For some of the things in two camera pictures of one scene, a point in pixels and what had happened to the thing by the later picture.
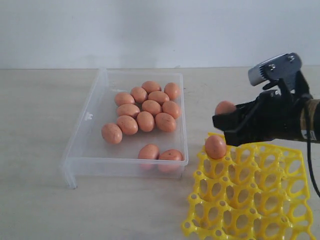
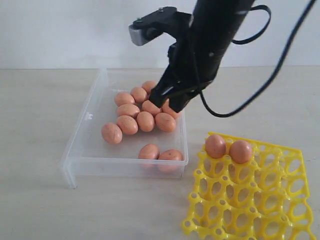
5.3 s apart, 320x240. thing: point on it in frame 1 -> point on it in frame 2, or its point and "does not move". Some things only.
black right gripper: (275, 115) -> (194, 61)
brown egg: (127, 125) does not move
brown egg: (225, 106) -> (240, 151)
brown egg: (145, 121) does not move
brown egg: (215, 146) does not move
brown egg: (122, 98) does not move
